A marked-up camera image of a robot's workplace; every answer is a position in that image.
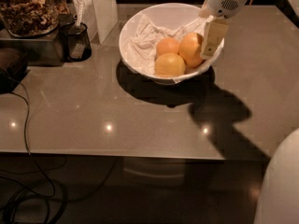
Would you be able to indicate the white ceramic bowl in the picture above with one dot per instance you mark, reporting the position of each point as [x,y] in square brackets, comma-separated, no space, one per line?
[169,14]

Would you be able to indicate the white box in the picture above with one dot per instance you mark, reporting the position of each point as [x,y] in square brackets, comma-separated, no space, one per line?
[100,16]

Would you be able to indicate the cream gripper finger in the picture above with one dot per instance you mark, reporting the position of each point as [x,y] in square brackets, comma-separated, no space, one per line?
[214,32]
[205,11]

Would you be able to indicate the right large orange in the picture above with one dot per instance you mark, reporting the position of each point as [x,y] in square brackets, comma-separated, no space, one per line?
[190,49]

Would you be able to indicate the back left orange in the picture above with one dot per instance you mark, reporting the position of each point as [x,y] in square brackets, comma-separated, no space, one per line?
[167,45]

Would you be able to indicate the white cloth in bowl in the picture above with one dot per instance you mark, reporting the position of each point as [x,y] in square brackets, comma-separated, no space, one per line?
[146,41]

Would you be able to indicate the black mesh cup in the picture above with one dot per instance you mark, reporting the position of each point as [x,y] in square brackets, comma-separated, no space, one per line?
[76,43]

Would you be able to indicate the front orange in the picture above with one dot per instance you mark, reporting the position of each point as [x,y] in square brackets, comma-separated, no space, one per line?
[169,65]

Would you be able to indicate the glass jar of nuts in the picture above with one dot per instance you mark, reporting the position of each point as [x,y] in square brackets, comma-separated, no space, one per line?
[29,18]

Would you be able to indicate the black device on table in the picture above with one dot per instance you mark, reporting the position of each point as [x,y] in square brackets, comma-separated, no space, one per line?
[13,68]

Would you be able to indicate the white utensil in cup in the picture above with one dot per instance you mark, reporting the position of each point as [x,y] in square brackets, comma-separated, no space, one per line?
[80,9]

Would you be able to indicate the metal box stand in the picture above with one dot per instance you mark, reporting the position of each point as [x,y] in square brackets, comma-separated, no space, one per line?
[44,50]

